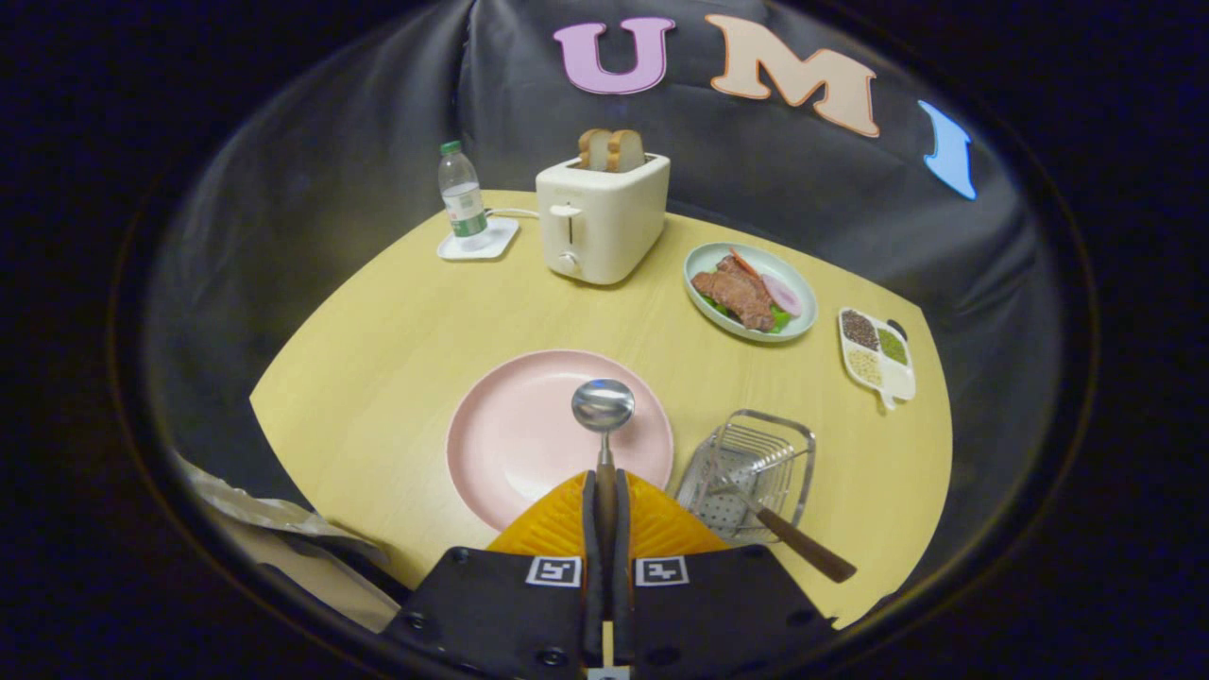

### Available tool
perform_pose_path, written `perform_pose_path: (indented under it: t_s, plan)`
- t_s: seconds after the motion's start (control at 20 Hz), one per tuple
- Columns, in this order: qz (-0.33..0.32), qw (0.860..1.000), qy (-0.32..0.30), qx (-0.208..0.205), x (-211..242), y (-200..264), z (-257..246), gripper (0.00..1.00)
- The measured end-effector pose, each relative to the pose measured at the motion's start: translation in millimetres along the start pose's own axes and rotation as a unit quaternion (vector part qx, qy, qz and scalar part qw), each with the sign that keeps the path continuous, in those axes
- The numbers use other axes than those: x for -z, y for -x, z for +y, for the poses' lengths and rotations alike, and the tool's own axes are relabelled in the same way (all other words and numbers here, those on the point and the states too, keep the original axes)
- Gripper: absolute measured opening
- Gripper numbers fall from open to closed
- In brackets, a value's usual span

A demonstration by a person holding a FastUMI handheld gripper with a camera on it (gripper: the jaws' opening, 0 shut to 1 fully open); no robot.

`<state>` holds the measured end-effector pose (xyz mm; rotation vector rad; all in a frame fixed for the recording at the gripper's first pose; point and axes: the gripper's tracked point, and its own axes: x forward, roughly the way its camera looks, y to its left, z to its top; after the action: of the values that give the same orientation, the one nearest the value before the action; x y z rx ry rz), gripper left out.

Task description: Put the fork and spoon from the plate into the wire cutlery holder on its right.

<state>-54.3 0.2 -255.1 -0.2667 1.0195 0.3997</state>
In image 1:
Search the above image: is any person's beige clothing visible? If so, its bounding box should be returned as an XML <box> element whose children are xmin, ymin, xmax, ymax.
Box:
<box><xmin>175</xmin><ymin>453</ymin><xmax>412</xmax><ymax>634</ymax></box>

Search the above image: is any bread slice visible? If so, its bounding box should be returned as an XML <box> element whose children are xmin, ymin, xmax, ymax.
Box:
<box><xmin>578</xmin><ymin>128</ymin><xmax>615</xmax><ymax>173</ymax></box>
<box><xmin>606</xmin><ymin>129</ymin><xmax>648</xmax><ymax>174</ymax></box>

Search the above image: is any clear plastic water bottle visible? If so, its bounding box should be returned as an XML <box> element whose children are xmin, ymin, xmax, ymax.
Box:
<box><xmin>438</xmin><ymin>141</ymin><xmax>490</xmax><ymax>251</ymax></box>

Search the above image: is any metal wire basket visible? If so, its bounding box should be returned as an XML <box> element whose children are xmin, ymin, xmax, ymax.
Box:
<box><xmin>675</xmin><ymin>409</ymin><xmax>817</xmax><ymax>546</ymax></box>

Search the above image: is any metal spoon with brown handle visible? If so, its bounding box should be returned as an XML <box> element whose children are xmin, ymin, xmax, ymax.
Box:
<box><xmin>570</xmin><ymin>379</ymin><xmax>636</xmax><ymax>568</ymax></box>

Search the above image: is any white toaster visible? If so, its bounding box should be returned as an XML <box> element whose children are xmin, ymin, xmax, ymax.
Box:
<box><xmin>536</xmin><ymin>153</ymin><xmax>672</xmax><ymax>286</ymax></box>

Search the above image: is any green lettuce leaf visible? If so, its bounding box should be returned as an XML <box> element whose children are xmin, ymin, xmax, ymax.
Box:
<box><xmin>704</xmin><ymin>293</ymin><xmax>794</xmax><ymax>335</ymax></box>

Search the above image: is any brown meat slice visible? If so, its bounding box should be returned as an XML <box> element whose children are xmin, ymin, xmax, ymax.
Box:
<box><xmin>691</xmin><ymin>255</ymin><xmax>777</xmax><ymax>332</ymax></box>

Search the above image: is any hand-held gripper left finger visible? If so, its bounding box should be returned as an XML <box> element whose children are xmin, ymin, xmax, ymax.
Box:
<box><xmin>383</xmin><ymin>470</ymin><xmax>605</xmax><ymax>680</ymax></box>

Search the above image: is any white divided tray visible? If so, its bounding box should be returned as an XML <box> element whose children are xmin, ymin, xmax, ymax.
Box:
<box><xmin>838</xmin><ymin>307</ymin><xmax>917</xmax><ymax>411</ymax></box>

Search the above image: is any pink ham slice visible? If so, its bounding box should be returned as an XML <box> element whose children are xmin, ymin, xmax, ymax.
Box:
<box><xmin>761</xmin><ymin>274</ymin><xmax>803</xmax><ymax>318</ymax></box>

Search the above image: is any white square coaster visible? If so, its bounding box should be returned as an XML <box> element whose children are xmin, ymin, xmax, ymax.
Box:
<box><xmin>436</xmin><ymin>216</ymin><xmax>520</xmax><ymax>262</ymax></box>

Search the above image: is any metal fork with brown handle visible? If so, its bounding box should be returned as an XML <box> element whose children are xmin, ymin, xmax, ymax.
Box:
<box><xmin>707</xmin><ymin>444</ymin><xmax>858</xmax><ymax>584</ymax></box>

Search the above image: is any pink plate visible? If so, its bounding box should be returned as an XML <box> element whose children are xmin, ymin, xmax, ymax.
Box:
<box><xmin>446</xmin><ymin>349</ymin><xmax>674</xmax><ymax>532</ymax></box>

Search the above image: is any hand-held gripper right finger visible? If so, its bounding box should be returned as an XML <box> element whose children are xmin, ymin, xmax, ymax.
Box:
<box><xmin>614</xmin><ymin>469</ymin><xmax>837</xmax><ymax>680</ymax></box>

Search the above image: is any light green plate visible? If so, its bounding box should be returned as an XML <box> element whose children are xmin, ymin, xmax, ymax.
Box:
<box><xmin>683</xmin><ymin>242</ymin><xmax>819</xmax><ymax>343</ymax></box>

